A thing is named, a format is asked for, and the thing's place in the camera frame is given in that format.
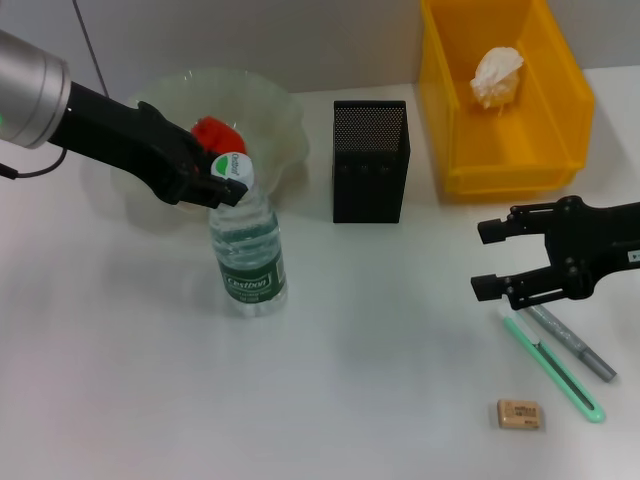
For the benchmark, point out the red-orange toy orange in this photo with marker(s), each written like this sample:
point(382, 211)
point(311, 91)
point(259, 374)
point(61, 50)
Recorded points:
point(220, 135)

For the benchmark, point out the clear green-label water bottle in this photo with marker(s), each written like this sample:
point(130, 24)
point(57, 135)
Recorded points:
point(250, 260)

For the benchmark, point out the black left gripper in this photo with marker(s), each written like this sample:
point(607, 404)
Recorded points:
point(130, 145)

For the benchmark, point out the beige eraser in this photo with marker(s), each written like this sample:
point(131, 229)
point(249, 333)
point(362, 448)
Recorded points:
point(520, 414)

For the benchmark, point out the white paper ball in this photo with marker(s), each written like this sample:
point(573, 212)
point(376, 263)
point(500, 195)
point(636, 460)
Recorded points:
point(495, 75)

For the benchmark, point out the green utility knife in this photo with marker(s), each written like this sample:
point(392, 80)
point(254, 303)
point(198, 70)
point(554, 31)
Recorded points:
point(575, 390)

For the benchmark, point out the yellow plastic bin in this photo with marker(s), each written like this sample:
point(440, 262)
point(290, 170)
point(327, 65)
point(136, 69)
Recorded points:
point(550, 140)

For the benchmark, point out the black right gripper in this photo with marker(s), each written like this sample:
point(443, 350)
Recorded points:
point(600, 240)

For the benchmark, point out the pale green glass fruit bowl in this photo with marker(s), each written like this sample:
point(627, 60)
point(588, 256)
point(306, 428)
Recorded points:
point(270, 125)

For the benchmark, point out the grey marker pen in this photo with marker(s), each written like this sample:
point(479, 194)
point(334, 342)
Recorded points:
point(575, 345)

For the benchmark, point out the black mesh pen holder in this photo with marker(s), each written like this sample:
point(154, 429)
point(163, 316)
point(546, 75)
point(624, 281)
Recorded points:
point(370, 165)

